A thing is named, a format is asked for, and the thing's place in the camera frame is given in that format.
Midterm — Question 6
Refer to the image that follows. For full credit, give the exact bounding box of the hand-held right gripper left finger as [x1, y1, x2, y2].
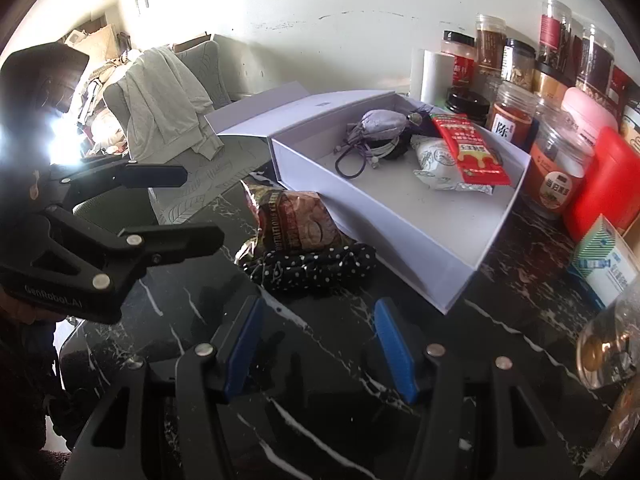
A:
[62, 296, 267, 480]

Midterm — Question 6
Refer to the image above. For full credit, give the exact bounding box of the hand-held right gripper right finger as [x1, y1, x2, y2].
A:
[374, 297, 573, 480]

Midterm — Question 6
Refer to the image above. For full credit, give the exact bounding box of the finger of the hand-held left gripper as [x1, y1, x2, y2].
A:
[34, 214, 226, 292]
[49, 159, 189, 209]

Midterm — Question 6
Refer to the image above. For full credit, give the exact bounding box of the lavender cardboard box with lid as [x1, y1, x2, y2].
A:
[204, 88, 532, 316]

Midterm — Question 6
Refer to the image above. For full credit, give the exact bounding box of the purple hair tie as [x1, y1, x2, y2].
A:
[333, 142, 382, 181]

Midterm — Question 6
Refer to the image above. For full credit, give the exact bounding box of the white snack packet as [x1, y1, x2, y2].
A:
[411, 135, 497, 196]

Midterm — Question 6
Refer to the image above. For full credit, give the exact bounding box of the white cable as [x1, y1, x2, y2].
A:
[366, 135, 402, 159]

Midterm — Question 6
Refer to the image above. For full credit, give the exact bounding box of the red sauce packet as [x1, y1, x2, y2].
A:
[430, 112, 512, 187]

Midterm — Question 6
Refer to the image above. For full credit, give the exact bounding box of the lavender drawstring pouch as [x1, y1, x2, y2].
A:
[346, 108, 404, 149]

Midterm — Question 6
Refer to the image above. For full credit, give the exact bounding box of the person's left hand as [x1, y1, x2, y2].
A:
[0, 287, 67, 326]

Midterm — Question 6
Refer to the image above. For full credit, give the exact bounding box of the white garment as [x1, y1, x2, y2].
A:
[122, 46, 225, 162]

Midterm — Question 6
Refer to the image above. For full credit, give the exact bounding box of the black polka-dot cloth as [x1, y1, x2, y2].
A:
[234, 242, 378, 292]

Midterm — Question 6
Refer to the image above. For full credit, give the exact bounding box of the pile of household clutter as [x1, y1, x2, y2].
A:
[60, 22, 136, 158]

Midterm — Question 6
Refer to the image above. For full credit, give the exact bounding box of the brown snack bag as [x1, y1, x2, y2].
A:
[243, 182, 344, 254]

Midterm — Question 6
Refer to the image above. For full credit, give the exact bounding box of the grey chair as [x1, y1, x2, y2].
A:
[102, 34, 281, 226]

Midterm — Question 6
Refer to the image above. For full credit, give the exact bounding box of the glass mug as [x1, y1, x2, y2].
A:
[575, 287, 640, 391]

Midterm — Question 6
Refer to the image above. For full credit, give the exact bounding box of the blue and white medicine box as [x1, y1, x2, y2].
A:
[567, 213, 640, 309]

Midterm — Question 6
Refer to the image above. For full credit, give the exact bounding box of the clear plastic bag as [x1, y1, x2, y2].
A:
[582, 385, 640, 477]

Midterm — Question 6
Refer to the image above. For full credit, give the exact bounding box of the clear jar with red label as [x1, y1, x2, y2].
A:
[522, 120, 599, 221]

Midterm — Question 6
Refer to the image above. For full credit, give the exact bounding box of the dark jar with black lid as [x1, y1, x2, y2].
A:
[445, 86, 492, 124]

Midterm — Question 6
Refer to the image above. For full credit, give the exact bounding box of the chili powder jar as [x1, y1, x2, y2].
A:
[487, 80, 539, 152]

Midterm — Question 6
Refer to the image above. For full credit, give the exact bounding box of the red canister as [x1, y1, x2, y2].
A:
[565, 126, 640, 244]

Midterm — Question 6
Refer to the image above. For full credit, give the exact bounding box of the white paper roll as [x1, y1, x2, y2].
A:
[410, 48, 455, 107]

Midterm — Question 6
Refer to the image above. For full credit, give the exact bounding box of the empty clear jar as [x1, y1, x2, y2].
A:
[535, 95, 567, 127]

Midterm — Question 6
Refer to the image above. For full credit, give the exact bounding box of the red label seasoning jar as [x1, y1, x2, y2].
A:
[440, 30, 476, 87]

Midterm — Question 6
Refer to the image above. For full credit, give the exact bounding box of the gold label jar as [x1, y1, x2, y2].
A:
[531, 62, 571, 102]

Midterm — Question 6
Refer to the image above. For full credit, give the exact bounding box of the pink jar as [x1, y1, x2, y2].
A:
[561, 86, 622, 134]

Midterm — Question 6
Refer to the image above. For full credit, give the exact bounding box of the nut jar with black lid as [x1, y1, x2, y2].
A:
[501, 38, 536, 87]

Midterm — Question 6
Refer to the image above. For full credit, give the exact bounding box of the brown powder jar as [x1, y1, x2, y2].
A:
[473, 13, 507, 74]

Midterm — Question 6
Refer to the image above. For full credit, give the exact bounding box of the red foil bag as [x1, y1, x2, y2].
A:
[610, 65, 639, 127]

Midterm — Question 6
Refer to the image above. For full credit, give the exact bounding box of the tall jar of dried goods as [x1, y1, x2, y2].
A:
[537, 0, 573, 69]
[575, 22, 616, 99]

